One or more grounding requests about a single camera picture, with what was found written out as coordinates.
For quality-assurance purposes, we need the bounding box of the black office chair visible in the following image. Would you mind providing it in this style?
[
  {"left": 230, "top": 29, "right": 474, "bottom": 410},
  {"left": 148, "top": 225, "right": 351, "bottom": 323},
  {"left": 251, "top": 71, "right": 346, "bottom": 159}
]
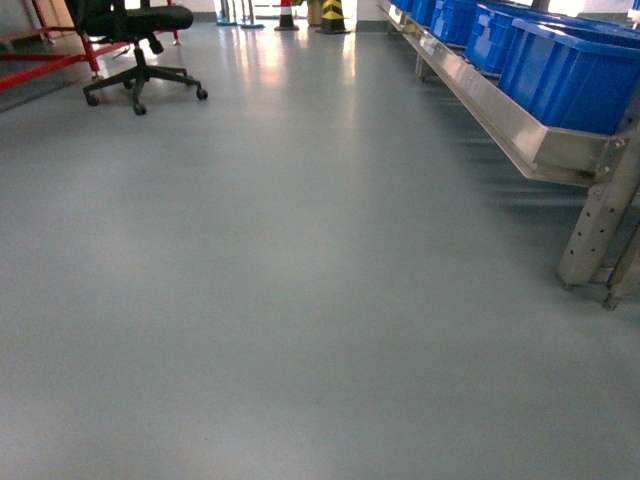
[{"left": 66, "top": 0, "right": 208, "bottom": 116}]

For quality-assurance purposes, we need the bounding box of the red metal table frame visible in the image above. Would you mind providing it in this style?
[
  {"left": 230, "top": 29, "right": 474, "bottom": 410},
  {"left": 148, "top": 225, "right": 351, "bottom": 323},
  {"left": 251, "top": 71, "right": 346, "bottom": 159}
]
[{"left": 0, "top": 0, "right": 182, "bottom": 94}]

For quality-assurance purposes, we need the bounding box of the stainless steel rack frame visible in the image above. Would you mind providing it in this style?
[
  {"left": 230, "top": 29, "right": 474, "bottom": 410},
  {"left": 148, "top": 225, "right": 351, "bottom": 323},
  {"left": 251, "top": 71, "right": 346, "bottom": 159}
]
[{"left": 378, "top": 1, "right": 639, "bottom": 310}]

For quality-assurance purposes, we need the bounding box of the right red white cone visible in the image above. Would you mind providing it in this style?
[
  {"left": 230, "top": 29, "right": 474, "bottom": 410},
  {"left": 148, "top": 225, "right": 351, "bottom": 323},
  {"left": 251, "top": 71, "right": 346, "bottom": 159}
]
[{"left": 274, "top": 0, "right": 299, "bottom": 31}]

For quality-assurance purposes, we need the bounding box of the blue plastic bin right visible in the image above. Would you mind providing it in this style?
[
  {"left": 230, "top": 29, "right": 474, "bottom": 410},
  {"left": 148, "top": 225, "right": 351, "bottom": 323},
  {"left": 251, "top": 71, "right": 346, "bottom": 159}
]
[{"left": 498, "top": 19, "right": 639, "bottom": 135}]

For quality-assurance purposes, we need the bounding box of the yellow black striped cone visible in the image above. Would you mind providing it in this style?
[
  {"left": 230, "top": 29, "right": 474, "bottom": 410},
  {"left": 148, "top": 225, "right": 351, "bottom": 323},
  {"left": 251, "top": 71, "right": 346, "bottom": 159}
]
[{"left": 316, "top": 0, "right": 351, "bottom": 35}]

